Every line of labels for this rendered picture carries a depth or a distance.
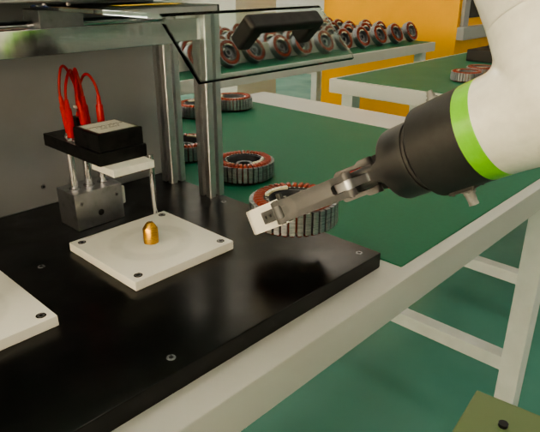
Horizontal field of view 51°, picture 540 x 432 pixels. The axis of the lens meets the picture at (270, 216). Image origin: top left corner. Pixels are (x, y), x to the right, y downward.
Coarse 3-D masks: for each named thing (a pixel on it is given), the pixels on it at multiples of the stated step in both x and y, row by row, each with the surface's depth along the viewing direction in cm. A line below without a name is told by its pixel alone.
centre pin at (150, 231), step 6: (150, 222) 72; (144, 228) 72; (150, 228) 71; (156, 228) 72; (144, 234) 72; (150, 234) 71; (156, 234) 72; (144, 240) 72; (150, 240) 72; (156, 240) 72
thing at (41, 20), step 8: (24, 16) 72; (32, 16) 71; (40, 16) 70; (48, 16) 70; (56, 16) 71; (64, 16) 72; (72, 16) 73; (80, 16) 73; (40, 24) 70; (48, 24) 71; (56, 24) 71; (64, 24) 72; (72, 24) 73; (80, 24) 74
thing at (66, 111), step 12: (60, 72) 74; (72, 72) 74; (60, 84) 75; (96, 84) 76; (60, 96) 75; (84, 96) 76; (96, 96) 76; (60, 108) 75; (84, 108) 77; (96, 108) 76; (72, 120) 73; (84, 120) 75; (72, 132) 74
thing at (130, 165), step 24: (120, 120) 75; (48, 144) 78; (72, 144) 73; (96, 144) 69; (120, 144) 71; (144, 144) 73; (72, 168) 77; (96, 168) 71; (120, 168) 69; (144, 168) 72
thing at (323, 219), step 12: (264, 192) 72; (276, 192) 73; (288, 192) 74; (252, 204) 68; (336, 204) 68; (300, 216) 65; (312, 216) 66; (324, 216) 67; (336, 216) 69; (276, 228) 67; (288, 228) 67; (300, 228) 66; (312, 228) 67; (324, 228) 67
